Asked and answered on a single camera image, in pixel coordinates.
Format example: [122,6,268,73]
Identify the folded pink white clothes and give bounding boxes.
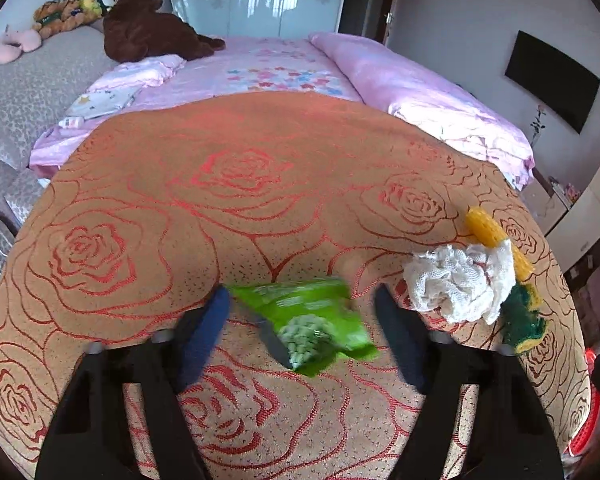
[89,55,187,92]

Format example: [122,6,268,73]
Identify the green snack packet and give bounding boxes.
[228,277,381,378]

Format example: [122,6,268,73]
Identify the flower in glass vase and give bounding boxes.
[529,105,546,148]

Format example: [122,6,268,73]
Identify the yellow-green plush toy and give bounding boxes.
[80,0,126,17]

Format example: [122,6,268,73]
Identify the white star-printed cloth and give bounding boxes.
[65,85,143,120]

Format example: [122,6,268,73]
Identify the grey upholstered bed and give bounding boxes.
[0,25,536,246]

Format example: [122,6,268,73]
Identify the black wall television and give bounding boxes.
[504,30,600,135]

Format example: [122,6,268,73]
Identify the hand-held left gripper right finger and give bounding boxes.
[372,284,566,480]

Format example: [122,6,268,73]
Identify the large brown teddy bear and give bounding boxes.
[102,0,227,63]

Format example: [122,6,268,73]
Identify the low white cabinet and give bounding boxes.
[522,160,571,236]

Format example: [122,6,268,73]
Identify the crumpled white mesh cloth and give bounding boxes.
[402,240,517,325]

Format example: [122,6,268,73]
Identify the pink floral bed sheet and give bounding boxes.
[28,36,363,181]

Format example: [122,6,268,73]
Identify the white and brown dresser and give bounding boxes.
[545,160,600,276]

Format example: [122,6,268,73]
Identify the pink quilt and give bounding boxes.
[309,31,536,191]

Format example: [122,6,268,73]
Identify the red plastic basket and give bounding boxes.
[562,350,600,461]

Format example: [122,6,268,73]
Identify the yellow knitted corn toy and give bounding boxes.
[465,206,548,356]

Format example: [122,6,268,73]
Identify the dark wooden door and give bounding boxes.
[337,0,403,46]

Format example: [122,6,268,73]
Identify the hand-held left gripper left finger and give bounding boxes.
[34,285,231,480]

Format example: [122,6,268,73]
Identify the pink plush toy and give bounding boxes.
[0,25,42,65]

